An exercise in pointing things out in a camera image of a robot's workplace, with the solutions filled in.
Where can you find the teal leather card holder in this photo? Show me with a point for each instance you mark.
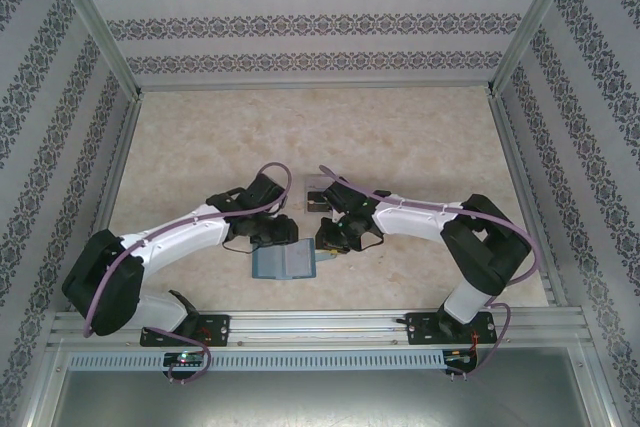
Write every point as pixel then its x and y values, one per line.
pixel 270 262

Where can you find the clear acrylic card stand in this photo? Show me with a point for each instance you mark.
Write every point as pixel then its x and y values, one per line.
pixel 312 182

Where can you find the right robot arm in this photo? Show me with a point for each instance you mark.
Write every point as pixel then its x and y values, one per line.
pixel 415 224

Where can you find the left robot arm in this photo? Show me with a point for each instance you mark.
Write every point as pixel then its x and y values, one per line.
pixel 185 237

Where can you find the grey metal panel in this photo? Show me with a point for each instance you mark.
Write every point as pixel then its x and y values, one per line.
pixel 320 402

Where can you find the aluminium mounting rail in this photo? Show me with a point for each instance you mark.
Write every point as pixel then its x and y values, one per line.
pixel 320 329

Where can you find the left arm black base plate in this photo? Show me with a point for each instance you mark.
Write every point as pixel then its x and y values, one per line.
pixel 217 329

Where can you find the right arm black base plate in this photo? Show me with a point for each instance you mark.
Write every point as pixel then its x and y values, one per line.
pixel 420 329

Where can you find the aluminium side rail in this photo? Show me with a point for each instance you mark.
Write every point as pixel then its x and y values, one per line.
pixel 520 177
pixel 109 187

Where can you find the aluminium frame post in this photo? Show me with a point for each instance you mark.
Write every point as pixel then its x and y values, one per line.
pixel 102 32
pixel 528 32

